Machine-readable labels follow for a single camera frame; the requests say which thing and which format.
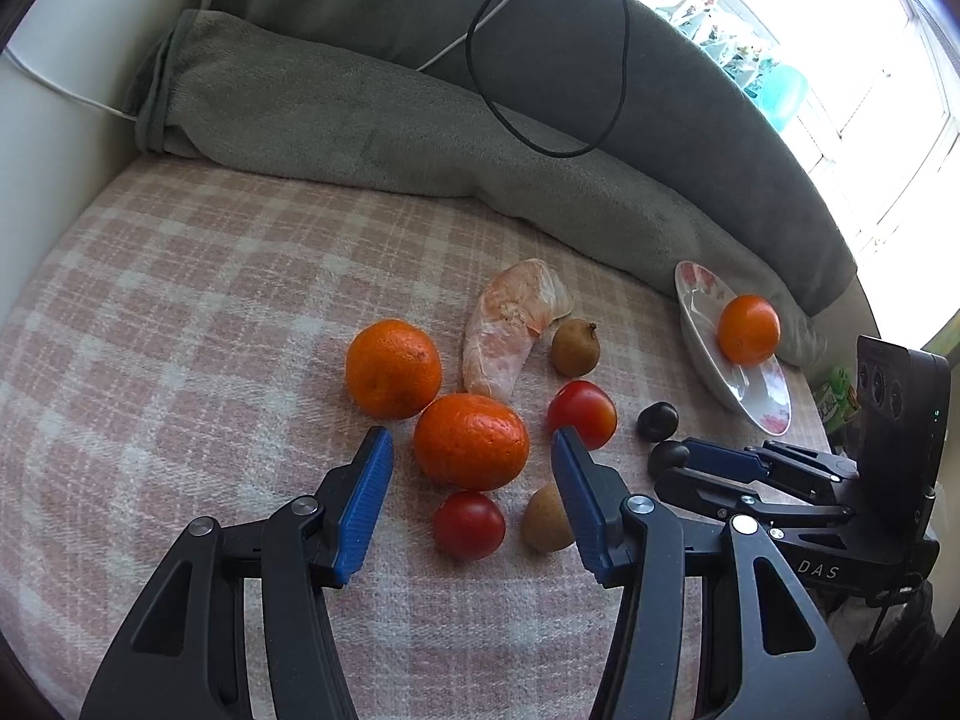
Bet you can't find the floral white ceramic plate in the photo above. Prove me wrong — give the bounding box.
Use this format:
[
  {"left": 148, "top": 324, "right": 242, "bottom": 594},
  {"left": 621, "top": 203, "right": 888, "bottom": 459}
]
[{"left": 674, "top": 260, "right": 793, "bottom": 437}]

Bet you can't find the blue detergent bottle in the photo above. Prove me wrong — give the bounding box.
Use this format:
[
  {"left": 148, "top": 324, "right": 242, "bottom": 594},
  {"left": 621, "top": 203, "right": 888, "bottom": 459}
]
[{"left": 755, "top": 64, "right": 809, "bottom": 133}]

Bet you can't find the white cabinet side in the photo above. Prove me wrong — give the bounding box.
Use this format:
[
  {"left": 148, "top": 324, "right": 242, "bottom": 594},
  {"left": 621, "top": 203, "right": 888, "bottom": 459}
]
[{"left": 2, "top": 0, "right": 200, "bottom": 314}]

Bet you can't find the small tangerine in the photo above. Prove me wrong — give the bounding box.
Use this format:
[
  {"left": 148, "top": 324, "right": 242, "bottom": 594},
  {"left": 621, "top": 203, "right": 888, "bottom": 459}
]
[
  {"left": 345, "top": 319, "right": 443, "bottom": 421},
  {"left": 412, "top": 394, "right": 530, "bottom": 493}
]

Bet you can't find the peeled pomelo segment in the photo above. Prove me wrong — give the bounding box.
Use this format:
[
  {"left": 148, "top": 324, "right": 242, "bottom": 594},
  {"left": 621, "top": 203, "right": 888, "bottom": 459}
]
[{"left": 460, "top": 259, "right": 574, "bottom": 403}]

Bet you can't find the large orange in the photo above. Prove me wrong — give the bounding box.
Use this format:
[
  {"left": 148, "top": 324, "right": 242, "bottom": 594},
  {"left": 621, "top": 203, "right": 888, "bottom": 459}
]
[{"left": 718, "top": 294, "right": 781, "bottom": 366}]

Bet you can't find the small red cherry tomato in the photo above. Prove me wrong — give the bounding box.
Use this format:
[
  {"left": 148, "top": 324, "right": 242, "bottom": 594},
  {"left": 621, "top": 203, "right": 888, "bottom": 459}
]
[{"left": 433, "top": 491, "right": 506, "bottom": 561}]

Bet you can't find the lower rolled grey blanket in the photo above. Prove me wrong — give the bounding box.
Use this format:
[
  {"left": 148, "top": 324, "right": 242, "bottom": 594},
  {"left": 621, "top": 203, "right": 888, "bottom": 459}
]
[{"left": 124, "top": 10, "right": 827, "bottom": 367}]

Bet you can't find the dark plum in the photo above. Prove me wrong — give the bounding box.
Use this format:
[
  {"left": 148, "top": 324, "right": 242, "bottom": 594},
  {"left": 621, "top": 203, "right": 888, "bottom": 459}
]
[{"left": 636, "top": 401, "right": 679, "bottom": 444}]

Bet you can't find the upper grey folded blanket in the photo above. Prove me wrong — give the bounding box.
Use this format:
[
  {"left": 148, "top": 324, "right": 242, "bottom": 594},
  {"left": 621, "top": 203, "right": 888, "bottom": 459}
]
[{"left": 210, "top": 0, "right": 856, "bottom": 314}]

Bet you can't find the white charging cable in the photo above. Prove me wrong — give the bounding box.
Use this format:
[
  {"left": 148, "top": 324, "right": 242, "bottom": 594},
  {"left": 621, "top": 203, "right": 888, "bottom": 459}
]
[{"left": 3, "top": 0, "right": 542, "bottom": 122}]

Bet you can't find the larger red tomato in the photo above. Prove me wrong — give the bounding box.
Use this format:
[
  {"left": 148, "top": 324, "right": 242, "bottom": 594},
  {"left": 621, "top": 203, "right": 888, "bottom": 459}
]
[{"left": 547, "top": 380, "right": 619, "bottom": 450}]

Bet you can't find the brown longan with stem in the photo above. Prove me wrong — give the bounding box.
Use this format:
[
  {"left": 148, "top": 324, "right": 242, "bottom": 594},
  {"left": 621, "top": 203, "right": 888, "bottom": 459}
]
[{"left": 550, "top": 319, "right": 601, "bottom": 379}]

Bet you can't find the pink plaid blanket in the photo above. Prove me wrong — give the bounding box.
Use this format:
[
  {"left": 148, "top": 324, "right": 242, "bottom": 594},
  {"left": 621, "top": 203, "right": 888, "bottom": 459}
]
[{"left": 0, "top": 152, "right": 835, "bottom": 720}]

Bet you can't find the black cable loop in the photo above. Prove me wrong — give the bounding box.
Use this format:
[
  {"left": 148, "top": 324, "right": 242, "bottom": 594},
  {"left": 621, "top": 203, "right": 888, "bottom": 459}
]
[{"left": 465, "top": 0, "right": 632, "bottom": 160}]

